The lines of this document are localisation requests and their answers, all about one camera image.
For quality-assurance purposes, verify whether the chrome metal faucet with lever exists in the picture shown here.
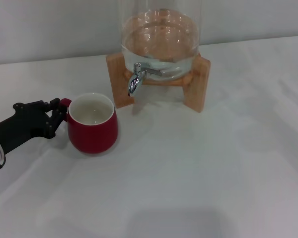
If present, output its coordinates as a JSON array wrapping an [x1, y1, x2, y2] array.
[[128, 62, 163, 98]]

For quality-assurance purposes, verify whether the wooden dispenser stand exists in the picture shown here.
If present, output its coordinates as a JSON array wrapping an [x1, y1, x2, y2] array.
[[105, 53, 211, 114]]

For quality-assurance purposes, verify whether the clear glass water dispenser jar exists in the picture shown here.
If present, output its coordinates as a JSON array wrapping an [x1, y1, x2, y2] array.
[[119, 0, 202, 81]]

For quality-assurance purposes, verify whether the red ceramic cup white inside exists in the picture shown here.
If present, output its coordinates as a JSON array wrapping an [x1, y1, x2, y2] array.
[[59, 92, 119, 154]]

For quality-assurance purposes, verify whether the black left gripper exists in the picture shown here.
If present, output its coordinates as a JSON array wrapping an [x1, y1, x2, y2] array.
[[0, 98, 65, 154]]

